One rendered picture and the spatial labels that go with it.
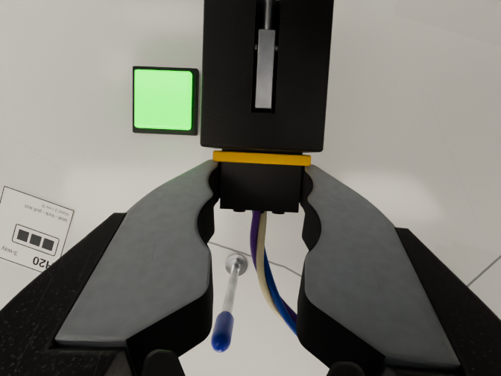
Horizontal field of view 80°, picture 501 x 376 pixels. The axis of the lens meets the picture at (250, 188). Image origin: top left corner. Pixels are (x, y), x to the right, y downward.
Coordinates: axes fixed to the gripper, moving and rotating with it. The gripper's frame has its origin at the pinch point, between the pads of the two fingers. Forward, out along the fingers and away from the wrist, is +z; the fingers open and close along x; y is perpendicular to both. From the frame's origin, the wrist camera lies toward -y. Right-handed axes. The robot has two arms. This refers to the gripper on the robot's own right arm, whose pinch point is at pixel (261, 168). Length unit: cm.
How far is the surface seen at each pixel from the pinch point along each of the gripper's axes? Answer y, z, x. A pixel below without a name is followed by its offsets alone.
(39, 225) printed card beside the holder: 7.3, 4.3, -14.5
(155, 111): 0.0, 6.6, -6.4
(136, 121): 0.6, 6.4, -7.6
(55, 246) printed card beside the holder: 8.6, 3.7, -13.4
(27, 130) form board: 1.7, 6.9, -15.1
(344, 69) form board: -2.4, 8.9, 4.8
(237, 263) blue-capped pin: 8.6, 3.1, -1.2
